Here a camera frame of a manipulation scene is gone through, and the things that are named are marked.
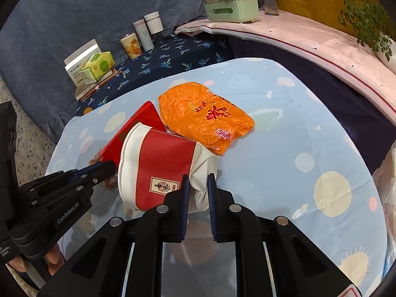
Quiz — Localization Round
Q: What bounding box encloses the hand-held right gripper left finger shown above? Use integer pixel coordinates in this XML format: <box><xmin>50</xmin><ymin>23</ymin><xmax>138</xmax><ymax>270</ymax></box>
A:
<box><xmin>37</xmin><ymin>175</ymin><xmax>190</xmax><ymax>297</ymax></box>

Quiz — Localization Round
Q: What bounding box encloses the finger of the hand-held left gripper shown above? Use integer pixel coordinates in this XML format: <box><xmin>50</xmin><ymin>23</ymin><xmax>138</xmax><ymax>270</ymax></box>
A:
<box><xmin>19</xmin><ymin>160</ymin><xmax>117</xmax><ymax>208</ymax></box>
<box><xmin>9</xmin><ymin>179</ymin><xmax>95</xmax><ymax>259</ymax></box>

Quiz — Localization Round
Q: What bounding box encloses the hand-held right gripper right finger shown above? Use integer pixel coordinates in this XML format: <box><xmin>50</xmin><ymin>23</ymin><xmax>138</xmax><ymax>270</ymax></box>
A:
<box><xmin>207</xmin><ymin>173</ymin><xmax>366</xmax><ymax>297</ymax></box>

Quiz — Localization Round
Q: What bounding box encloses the large red white paper cup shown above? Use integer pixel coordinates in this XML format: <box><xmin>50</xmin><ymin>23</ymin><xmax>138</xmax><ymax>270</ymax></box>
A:
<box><xmin>118</xmin><ymin>123</ymin><xmax>219</xmax><ymax>213</ymax></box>

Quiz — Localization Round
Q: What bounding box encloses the orange plastic bag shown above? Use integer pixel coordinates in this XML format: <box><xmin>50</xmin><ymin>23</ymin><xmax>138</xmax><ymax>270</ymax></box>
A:
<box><xmin>158</xmin><ymin>82</ymin><xmax>256</xmax><ymax>156</ymax></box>

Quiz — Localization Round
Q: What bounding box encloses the bin with white plastic liner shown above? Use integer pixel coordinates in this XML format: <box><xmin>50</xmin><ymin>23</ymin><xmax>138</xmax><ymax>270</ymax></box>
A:
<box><xmin>373</xmin><ymin>141</ymin><xmax>396</xmax><ymax>225</ymax></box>

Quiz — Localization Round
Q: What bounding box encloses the person's left hand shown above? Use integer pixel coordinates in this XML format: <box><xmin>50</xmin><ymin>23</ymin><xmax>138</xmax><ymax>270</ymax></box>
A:
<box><xmin>6</xmin><ymin>243</ymin><xmax>65</xmax><ymax>274</ymax></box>

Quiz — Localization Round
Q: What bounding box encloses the light blue dotted tablecloth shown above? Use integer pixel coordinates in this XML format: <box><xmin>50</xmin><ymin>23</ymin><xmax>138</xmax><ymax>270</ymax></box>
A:
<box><xmin>45</xmin><ymin>57</ymin><xmax>389</xmax><ymax>297</ymax></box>

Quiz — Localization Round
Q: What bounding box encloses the wooden stand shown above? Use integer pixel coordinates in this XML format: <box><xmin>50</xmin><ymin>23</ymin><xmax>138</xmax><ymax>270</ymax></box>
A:
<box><xmin>75</xmin><ymin>68</ymin><xmax>117</xmax><ymax>101</ymax></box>

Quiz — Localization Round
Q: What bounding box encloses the white cardboard box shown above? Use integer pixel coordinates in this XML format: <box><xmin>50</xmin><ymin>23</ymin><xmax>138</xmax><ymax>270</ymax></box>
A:
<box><xmin>64</xmin><ymin>39</ymin><xmax>98</xmax><ymax>87</ymax></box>

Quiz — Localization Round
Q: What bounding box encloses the green tissue pack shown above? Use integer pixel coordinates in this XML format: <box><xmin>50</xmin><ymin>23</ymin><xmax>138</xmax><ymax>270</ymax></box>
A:
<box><xmin>83</xmin><ymin>51</ymin><xmax>116</xmax><ymax>85</ymax></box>

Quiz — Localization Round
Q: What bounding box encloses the paper cup with orange print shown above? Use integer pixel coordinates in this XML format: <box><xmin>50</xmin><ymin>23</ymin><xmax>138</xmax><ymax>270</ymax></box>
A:
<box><xmin>120</xmin><ymin>32</ymin><xmax>143</xmax><ymax>59</ymax></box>

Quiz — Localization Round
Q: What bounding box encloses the navy patterned cloth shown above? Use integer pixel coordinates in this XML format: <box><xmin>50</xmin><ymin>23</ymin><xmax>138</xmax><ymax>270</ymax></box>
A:
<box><xmin>76</xmin><ymin>34</ymin><xmax>236</xmax><ymax>116</ymax></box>

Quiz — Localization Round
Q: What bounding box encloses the white slim bottle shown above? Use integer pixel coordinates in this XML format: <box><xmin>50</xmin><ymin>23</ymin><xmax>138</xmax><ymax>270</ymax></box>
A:
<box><xmin>133</xmin><ymin>19</ymin><xmax>154</xmax><ymax>51</ymax></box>

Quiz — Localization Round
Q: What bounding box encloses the clear tumbler with white lid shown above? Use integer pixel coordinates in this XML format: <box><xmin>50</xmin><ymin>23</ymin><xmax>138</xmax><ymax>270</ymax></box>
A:
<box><xmin>144</xmin><ymin>11</ymin><xmax>166</xmax><ymax>46</ymax></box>

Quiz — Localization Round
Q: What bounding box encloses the blue-grey curtain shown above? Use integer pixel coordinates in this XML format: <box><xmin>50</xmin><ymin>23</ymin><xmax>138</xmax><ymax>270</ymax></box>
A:
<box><xmin>0</xmin><ymin>0</ymin><xmax>267</xmax><ymax>143</ymax></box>

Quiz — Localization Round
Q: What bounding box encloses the dark purple cloth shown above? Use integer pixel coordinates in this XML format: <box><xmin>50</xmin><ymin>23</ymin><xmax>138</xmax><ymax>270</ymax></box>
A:
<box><xmin>227</xmin><ymin>37</ymin><xmax>396</xmax><ymax>174</ymax></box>

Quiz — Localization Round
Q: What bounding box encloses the green storage box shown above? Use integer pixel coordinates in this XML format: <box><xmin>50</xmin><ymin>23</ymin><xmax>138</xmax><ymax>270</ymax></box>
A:
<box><xmin>203</xmin><ymin>0</ymin><xmax>260</xmax><ymax>24</ymax></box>

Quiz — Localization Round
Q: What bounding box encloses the pink cloth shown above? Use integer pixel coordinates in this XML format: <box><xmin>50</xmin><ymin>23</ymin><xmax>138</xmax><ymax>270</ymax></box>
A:
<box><xmin>178</xmin><ymin>9</ymin><xmax>396</xmax><ymax>115</ymax></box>

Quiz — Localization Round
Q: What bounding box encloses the green plant in white pot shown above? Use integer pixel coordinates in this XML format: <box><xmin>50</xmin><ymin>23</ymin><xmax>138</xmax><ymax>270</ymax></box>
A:
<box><xmin>339</xmin><ymin>0</ymin><xmax>396</xmax><ymax>74</ymax></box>

